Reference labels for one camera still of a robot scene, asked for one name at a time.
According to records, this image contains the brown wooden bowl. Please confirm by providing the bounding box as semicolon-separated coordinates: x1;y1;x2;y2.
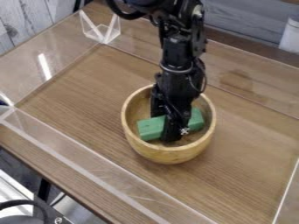
120;85;218;165

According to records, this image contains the green rectangular block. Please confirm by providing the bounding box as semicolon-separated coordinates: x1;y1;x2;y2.
136;108;204;141

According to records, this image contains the black table leg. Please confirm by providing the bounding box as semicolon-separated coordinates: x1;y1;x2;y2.
38;178;52;201

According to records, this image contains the black cable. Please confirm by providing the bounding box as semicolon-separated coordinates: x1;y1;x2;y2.
0;199;52;224

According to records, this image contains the white cylindrical container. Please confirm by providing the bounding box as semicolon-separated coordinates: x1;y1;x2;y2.
279;14;299;54

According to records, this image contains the clear acrylic corner bracket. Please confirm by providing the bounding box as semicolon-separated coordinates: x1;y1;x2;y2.
79;10;122;45

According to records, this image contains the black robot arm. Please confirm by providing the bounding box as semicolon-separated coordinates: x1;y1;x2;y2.
107;0;207;142

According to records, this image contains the clear acrylic front wall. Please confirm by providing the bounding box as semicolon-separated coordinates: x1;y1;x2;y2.
0;106;218;224

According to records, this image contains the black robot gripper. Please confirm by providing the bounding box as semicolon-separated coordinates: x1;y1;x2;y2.
151;62;206;143

